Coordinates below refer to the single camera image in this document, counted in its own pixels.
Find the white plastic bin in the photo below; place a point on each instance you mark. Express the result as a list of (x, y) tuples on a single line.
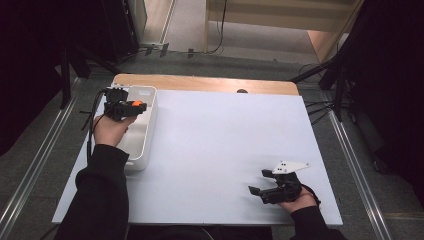
[(146, 133)]

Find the person's right hand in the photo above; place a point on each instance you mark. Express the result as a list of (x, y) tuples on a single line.
[(301, 204)]

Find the black metal stand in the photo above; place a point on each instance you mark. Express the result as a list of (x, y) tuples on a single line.
[(338, 83), (65, 76)]

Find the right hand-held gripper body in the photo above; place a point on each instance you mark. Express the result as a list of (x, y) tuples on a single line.
[(286, 189)]

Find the wooden platform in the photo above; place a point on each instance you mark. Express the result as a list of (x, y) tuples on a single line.
[(283, 15)]

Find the person's left hand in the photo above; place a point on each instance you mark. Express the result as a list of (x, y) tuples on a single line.
[(108, 131)]

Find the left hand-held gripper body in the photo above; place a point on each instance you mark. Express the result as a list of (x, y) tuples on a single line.
[(116, 105)]

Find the black cabinet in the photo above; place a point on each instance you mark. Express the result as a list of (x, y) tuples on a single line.
[(118, 30)]

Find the dark round knob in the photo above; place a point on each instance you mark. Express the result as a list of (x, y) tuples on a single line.
[(242, 91)]

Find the metal floor rail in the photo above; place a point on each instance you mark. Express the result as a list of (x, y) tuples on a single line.
[(356, 173), (36, 166)]

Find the white table board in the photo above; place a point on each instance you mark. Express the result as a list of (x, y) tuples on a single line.
[(216, 150)]

